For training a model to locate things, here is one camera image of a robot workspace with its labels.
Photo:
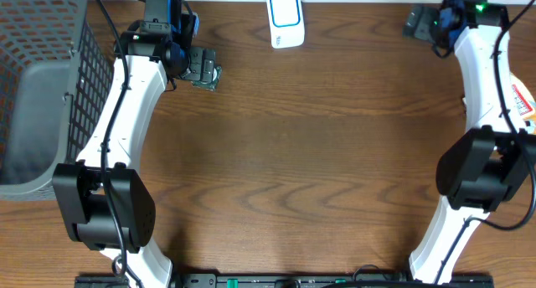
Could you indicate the yellow wet wipes pack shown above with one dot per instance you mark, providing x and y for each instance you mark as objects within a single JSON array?
[{"x": 525, "y": 103}]

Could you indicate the dark green round-label packet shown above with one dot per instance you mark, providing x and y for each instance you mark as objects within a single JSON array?
[{"x": 211, "y": 86}]

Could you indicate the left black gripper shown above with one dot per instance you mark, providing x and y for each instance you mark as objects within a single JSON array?
[{"x": 196, "y": 72}]

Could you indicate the white barcode scanner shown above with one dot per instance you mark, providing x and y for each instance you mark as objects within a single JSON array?
[{"x": 286, "y": 23}]

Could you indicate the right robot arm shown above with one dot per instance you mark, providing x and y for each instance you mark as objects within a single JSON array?
[{"x": 496, "y": 154}]

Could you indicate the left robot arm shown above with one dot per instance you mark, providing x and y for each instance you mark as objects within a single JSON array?
[{"x": 101, "y": 196}]

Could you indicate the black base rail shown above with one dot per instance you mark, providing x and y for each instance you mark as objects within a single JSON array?
[{"x": 270, "y": 281}]

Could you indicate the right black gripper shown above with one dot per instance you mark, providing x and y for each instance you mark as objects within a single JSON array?
[{"x": 417, "y": 27}]

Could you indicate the dark grey plastic basket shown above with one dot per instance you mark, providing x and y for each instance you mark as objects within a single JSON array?
[{"x": 54, "y": 84}]

